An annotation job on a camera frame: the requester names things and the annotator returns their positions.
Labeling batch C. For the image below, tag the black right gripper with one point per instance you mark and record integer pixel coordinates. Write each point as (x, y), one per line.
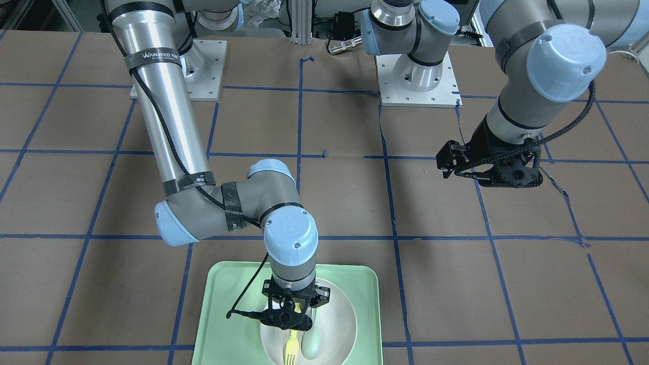
(322, 296)

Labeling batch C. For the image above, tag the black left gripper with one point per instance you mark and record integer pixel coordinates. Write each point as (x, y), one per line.
(479, 141)

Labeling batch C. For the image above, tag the yellow plastic fork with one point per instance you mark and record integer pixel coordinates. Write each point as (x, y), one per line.
(292, 348)

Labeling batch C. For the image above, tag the white round plate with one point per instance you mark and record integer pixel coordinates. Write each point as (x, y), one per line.
(336, 324)

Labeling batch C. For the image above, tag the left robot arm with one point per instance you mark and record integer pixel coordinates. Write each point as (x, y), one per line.
(551, 52)

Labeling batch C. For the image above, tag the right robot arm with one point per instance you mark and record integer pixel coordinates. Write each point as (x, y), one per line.
(195, 205)

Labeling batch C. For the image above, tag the teal plastic spoon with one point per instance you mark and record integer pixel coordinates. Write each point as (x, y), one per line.
(311, 340)

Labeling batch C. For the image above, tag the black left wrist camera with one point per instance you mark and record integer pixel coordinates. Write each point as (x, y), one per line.
(533, 180)

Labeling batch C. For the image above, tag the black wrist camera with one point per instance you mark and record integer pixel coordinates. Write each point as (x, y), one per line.
(533, 180)
(288, 317)

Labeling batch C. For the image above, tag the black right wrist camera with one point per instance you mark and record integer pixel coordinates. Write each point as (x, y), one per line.
(288, 317)

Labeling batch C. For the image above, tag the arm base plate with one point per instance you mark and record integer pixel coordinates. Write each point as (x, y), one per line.
(193, 72)
(403, 83)

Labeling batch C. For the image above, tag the aluminium frame post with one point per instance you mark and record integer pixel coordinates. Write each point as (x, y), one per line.
(301, 21)

